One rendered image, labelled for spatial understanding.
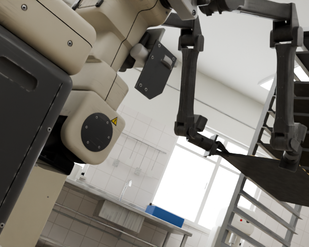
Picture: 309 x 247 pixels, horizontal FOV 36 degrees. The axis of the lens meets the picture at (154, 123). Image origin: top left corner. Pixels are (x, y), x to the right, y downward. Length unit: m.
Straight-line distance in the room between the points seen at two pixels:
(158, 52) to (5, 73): 0.56
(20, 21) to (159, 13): 0.53
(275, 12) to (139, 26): 0.49
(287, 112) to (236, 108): 4.97
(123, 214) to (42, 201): 3.47
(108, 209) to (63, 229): 0.78
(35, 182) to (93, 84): 0.74
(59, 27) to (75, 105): 0.30
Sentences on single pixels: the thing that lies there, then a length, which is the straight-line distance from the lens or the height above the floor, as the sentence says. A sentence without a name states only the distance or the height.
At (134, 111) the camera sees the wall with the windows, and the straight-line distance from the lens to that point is 6.12.
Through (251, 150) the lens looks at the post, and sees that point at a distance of 2.39.
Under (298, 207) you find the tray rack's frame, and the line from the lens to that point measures 2.87.
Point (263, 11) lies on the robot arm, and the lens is 1.58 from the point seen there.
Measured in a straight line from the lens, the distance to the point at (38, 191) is 1.90.
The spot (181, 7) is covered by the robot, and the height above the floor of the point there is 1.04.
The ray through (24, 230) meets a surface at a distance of 1.90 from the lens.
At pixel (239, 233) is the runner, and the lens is 2.39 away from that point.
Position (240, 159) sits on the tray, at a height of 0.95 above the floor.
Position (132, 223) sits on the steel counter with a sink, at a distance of 5.36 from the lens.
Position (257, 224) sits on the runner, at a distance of 2.52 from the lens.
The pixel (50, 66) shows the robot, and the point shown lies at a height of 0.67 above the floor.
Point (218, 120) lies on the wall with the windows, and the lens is 6.50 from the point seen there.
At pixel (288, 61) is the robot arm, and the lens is 1.70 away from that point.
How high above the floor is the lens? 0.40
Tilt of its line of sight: 16 degrees up
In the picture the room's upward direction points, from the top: 23 degrees clockwise
